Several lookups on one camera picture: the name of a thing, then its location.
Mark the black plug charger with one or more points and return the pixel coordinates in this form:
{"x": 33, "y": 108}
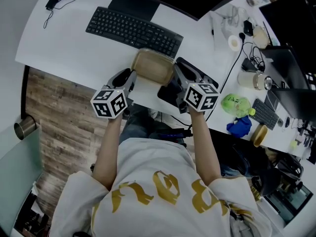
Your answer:
{"x": 248, "y": 27}

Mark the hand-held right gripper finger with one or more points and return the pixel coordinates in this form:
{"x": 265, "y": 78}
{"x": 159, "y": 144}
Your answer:
{"x": 179, "y": 74}

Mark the tan wooden oval case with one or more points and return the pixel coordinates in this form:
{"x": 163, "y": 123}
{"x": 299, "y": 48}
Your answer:
{"x": 259, "y": 134}

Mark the tan food container clear lid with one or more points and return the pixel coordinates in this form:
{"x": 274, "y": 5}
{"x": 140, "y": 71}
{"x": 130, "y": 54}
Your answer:
{"x": 152, "y": 67}

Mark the black mouse pad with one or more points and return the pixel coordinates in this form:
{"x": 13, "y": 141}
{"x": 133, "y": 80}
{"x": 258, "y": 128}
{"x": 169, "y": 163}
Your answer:
{"x": 168, "y": 92}

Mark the frosted glass side table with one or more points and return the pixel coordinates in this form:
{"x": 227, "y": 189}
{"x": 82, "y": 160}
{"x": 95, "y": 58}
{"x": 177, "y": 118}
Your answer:
{"x": 17, "y": 171}

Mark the dark grey monitor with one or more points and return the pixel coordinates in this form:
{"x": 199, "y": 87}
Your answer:
{"x": 296, "y": 102}

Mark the person's right forearm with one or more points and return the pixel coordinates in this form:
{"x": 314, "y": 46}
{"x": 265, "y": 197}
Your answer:
{"x": 203, "y": 147}

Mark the small black keyboard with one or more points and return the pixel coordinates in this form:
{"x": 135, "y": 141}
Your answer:
{"x": 265, "y": 113}

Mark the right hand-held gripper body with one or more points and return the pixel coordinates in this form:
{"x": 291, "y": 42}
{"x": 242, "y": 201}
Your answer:
{"x": 201, "y": 96}

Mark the person's left forearm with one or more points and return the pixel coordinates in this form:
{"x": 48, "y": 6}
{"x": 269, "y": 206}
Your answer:
{"x": 109, "y": 147}

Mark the cream tumbler steel lid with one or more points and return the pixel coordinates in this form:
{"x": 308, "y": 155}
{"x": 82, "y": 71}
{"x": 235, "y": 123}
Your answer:
{"x": 251, "y": 80}

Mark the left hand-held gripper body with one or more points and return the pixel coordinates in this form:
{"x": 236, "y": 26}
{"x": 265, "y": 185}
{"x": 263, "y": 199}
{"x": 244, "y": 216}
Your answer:
{"x": 108, "y": 102}

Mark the beige pouch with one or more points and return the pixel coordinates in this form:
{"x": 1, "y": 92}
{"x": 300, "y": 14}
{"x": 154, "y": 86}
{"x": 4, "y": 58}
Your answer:
{"x": 261, "y": 36}

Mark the person's blue jeans legs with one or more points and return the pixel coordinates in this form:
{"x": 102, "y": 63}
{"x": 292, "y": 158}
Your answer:
{"x": 135, "y": 125}

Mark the black laptop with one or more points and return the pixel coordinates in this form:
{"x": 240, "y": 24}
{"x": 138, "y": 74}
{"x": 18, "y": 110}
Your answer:
{"x": 286, "y": 68}

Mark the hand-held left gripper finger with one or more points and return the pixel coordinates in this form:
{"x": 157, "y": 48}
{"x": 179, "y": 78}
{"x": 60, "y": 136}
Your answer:
{"x": 133, "y": 77}

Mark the green plastic bottle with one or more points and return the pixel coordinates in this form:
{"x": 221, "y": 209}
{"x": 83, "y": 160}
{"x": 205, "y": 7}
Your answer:
{"x": 235, "y": 104}

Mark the blue cloth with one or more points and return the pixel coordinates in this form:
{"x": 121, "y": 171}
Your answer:
{"x": 239, "y": 127}

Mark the white shirt gold print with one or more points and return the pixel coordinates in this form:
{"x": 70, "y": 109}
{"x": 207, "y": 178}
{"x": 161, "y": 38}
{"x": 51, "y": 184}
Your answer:
{"x": 158, "y": 194}

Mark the yellow-green ball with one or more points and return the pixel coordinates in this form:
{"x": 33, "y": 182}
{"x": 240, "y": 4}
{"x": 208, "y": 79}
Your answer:
{"x": 293, "y": 144}

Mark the clear plastic bag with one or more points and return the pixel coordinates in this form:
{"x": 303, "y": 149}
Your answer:
{"x": 229, "y": 16}

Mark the metal cup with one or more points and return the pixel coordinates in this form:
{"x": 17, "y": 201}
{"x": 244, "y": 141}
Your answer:
{"x": 24, "y": 128}

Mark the large black keyboard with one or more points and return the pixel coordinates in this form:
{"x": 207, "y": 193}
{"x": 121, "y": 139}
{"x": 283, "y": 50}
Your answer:
{"x": 133, "y": 29}

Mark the black backpack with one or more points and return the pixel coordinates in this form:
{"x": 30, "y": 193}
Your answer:
{"x": 256, "y": 164}

